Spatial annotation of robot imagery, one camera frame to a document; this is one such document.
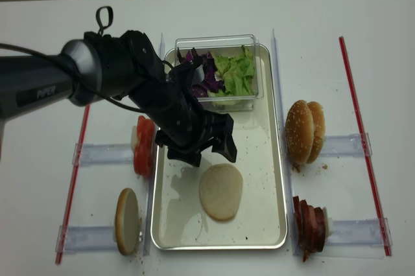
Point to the red rod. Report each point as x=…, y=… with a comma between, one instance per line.
x=387, y=244
x=65, y=223

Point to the upper left clear holder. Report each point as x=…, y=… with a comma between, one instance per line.
x=102, y=154

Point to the tomato slices stack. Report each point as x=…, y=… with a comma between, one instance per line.
x=143, y=148

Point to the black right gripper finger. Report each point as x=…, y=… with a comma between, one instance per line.
x=219, y=129

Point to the sesame bun top front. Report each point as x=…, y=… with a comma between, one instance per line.
x=299, y=132

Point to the upper right clear holder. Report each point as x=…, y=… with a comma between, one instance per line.
x=353, y=145

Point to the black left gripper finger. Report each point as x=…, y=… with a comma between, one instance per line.
x=191, y=156

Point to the white tomato stopper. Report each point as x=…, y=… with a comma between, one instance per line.
x=134, y=138

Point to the silver metal tray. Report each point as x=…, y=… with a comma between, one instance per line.
x=179, y=221

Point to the bun slice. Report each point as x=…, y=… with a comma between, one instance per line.
x=127, y=222
x=220, y=191

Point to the lower left clear holder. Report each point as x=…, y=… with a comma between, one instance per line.
x=73, y=239

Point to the clear plastic container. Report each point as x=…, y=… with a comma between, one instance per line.
x=223, y=46

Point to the sesame bun top rear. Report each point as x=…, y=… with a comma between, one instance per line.
x=319, y=130

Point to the right red rod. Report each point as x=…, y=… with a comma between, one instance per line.
x=387, y=244

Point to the sesame bun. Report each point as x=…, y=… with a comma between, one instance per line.
x=319, y=130
x=299, y=132

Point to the meat patty slices stack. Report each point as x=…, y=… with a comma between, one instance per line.
x=312, y=226

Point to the green lettuce leaves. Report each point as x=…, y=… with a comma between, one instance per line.
x=237, y=73

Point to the white meat stopper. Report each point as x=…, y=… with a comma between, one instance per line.
x=328, y=224

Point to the purple cabbage pieces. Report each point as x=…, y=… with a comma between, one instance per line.
x=211, y=86

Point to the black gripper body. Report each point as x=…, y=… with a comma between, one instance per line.
x=168, y=100

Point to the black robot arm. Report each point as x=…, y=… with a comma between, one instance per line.
x=103, y=67

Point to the left red rod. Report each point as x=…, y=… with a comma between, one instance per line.
x=65, y=223

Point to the right clear vertical rail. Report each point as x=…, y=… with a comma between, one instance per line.
x=277, y=82

